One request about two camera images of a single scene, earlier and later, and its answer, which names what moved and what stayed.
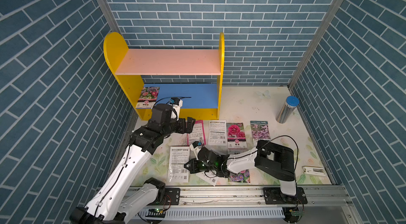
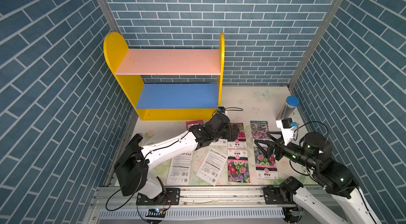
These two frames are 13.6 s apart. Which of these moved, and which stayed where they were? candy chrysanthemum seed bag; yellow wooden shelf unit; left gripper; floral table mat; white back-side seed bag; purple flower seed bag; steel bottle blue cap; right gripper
Moved: right gripper; left gripper; candy chrysanthemum seed bag
Stayed: floral table mat; purple flower seed bag; white back-side seed bag; yellow wooden shelf unit; steel bottle blue cap
